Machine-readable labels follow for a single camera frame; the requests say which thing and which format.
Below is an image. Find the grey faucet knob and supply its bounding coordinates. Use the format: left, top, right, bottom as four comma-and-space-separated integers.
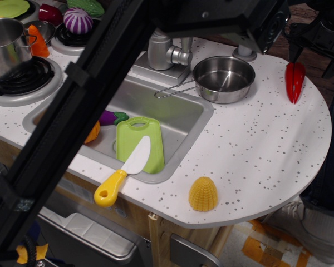
233, 44, 257, 62

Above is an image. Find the purple toy eggplant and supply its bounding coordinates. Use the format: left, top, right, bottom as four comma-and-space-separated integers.
99, 110, 129, 126

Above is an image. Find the small steel frying pan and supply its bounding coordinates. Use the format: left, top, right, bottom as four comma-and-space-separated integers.
154, 55, 256, 105

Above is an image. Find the yellow toy corn cob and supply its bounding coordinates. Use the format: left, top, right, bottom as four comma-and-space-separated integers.
188, 177, 218, 212

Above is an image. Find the steel cooking pot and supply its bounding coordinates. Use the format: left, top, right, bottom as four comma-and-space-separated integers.
0, 18, 37, 81

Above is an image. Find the orange toy fruit half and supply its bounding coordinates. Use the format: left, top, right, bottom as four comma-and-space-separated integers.
84, 121, 101, 144

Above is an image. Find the purple striped toy onion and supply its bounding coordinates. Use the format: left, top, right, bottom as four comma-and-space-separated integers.
63, 7, 94, 35

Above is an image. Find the red toy chili pepper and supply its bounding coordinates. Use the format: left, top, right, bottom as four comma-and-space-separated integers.
284, 62, 306, 104

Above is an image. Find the green toy leafy vegetable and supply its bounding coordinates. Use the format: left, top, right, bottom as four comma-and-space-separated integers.
67, 0, 105, 17

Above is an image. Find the grey toy sink basin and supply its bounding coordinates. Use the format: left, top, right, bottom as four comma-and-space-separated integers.
22, 74, 214, 185

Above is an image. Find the black stove burner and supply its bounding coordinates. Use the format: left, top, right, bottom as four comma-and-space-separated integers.
50, 19, 99, 56
0, 57, 63, 107

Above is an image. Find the front black stove burner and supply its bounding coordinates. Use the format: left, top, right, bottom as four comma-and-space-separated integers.
0, 57, 63, 107

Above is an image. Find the grey toy faucet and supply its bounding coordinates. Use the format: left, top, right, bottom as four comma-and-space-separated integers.
132, 29, 193, 85

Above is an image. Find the grey oven door handle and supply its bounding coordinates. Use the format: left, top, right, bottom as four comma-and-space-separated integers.
37, 210, 153, 266

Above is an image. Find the yellow handled toy knife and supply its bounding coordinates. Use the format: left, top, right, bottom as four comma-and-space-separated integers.
94, 136, 151, 207

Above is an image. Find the green toy cutting board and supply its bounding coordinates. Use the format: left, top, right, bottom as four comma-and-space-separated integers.
116, 117, 166, 175

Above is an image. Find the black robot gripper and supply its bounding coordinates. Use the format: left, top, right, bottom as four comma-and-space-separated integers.
284, 1, 334, 78

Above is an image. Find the dark red toy vegetable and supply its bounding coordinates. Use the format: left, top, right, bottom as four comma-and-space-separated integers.
38, 4, 63, 26

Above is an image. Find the small steel bowl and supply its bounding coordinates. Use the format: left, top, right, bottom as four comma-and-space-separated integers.
24, 20, 56, 44

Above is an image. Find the orange toy carrot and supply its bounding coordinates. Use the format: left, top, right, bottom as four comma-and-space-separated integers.
28, 24, 50, 57

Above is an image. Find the white sneaker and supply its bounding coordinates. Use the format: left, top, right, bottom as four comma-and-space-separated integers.
259, 201, 334, 264

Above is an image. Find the rear black stove burner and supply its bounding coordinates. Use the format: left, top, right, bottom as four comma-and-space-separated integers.
50, 19, 99, 56

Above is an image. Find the green toy plate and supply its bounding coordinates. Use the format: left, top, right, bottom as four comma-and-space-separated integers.
0, 0, 30, 18

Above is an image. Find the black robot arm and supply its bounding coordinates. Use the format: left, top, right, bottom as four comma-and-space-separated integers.
0, 1, 333, 262

